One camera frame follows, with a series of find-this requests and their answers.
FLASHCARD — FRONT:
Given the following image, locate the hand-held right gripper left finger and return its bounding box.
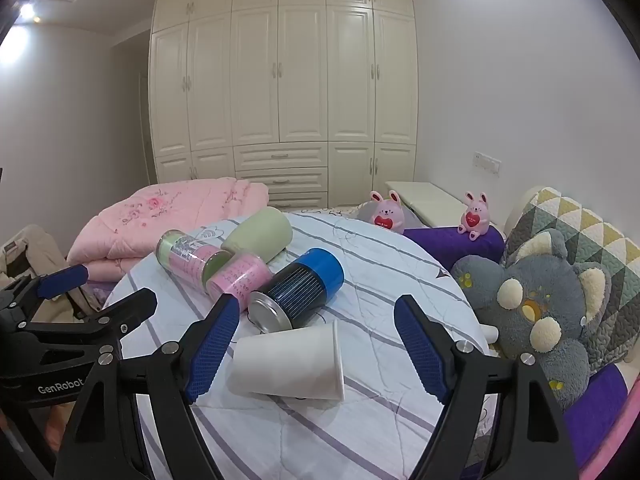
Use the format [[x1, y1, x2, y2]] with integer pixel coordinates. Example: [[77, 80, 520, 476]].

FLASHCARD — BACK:
[[52, 292, 241, 480]]

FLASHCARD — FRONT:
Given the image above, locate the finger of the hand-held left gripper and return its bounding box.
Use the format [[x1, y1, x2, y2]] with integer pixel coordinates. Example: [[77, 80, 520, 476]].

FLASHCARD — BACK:
[[19, 288, 159, 362], [0, 263, 91, 322]]

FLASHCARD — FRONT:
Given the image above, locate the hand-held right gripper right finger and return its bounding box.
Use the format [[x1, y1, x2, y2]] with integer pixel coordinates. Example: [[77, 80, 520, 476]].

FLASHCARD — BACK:
[[393, 294, 594, 480]]

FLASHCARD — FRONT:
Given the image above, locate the white paper cup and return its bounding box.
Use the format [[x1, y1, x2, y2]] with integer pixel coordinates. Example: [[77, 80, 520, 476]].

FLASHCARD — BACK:
[[226, 319, 346, 402]]

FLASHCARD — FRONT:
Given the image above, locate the pink printed cup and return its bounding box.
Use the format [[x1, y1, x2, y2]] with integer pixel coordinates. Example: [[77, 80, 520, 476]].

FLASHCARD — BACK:
[[205, 252, 274, 314]]

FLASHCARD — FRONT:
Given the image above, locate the pale green cup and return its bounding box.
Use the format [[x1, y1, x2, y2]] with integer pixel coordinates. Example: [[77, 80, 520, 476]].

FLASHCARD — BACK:
[[220, 206, 295, 265]]

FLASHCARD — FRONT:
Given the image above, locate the beige clothing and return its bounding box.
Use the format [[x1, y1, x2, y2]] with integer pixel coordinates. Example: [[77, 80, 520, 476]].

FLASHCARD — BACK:
[[0, 223, 102, 324]]

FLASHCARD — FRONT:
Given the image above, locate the green and pink can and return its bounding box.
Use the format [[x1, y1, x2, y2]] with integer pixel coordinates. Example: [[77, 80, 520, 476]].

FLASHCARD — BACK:
[[155, 229, 232, 297]]

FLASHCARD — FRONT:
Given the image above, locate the pink floral quilt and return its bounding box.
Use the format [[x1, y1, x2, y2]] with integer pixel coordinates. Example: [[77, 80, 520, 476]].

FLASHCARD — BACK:
[[66, 177, 271, 282]]

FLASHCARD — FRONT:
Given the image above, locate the blue lidded metal tin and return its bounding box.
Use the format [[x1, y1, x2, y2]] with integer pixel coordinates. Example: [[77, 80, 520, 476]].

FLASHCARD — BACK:
[[248, 248, 346, 334]]

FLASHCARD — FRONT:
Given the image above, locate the purple cushion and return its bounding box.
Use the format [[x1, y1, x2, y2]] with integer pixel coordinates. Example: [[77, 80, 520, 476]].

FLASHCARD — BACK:
[[402, 224, 506, 274]]

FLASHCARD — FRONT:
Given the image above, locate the pink bunny plush toy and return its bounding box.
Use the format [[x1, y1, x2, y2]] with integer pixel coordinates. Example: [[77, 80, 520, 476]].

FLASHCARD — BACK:
[[368, 189, 407, 235], [457, 190, 494, 241]]

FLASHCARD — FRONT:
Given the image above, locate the grey koala plush toy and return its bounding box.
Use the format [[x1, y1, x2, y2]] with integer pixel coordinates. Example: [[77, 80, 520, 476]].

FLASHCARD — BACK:
[[449, 229, 614, 414]]

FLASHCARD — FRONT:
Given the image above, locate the white bench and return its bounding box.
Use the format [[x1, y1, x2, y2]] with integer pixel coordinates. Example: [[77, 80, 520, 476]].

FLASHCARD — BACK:
[[384, 180, 496, 229]]

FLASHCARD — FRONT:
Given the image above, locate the cream bed headboard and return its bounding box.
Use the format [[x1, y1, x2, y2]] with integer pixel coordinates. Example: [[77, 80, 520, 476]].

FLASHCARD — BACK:
[[504, 184, 547, 242]]

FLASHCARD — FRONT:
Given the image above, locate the purple bed sheet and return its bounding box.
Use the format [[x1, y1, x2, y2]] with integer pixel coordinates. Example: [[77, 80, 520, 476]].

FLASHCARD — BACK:
[[562, 362, 640, 469]]

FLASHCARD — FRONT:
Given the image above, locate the patchwork quilted cushion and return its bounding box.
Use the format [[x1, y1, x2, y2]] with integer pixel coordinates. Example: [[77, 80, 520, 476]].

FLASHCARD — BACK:
[[502, 187, 640, 377]]

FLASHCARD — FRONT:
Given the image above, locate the cream wardrobe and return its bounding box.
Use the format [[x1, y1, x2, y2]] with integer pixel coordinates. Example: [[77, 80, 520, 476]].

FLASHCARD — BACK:
[[148, 0, 420, 211]]

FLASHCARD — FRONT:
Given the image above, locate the white wall socket panel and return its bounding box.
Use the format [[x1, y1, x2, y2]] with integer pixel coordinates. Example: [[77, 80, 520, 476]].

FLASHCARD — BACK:
[[472, 150, 503, 175]]

